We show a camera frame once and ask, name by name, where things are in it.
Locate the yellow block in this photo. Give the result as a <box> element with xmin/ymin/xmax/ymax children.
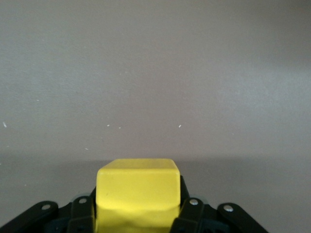
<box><xmin>95</xmin><ymin>158</ymin><xmax>182</xmax><ymax>233</ymax></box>

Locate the brown table cover sheet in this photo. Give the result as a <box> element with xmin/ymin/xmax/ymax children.
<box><xmin>0</xmin><ymin>0</ymin><xmax>311</xmax><ymax>233</ymax></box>

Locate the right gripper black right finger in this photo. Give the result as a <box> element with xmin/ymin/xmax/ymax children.
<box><xmin>171</xmin><ymin>176</ymin><xmax>211</xmax><ymax>233</ymax></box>

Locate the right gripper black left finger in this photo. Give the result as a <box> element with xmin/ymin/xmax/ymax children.
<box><xmin>67</xmin><ymin>186</ymin><xmax>98</xmax><ymax>233</ymax></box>

